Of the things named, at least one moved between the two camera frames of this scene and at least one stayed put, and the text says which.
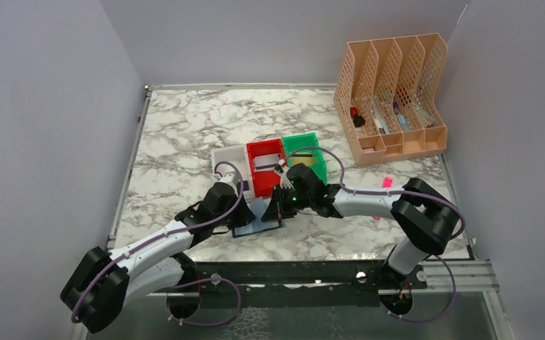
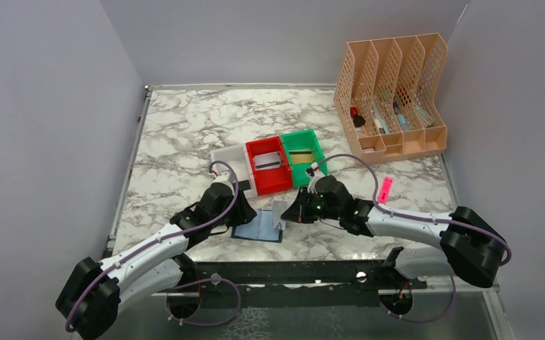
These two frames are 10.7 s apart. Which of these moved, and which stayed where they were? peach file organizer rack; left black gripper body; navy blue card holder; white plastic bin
Moved: navy blue card holder
Stayed: peach file organizer rack; white plastic bin; left black gripper body
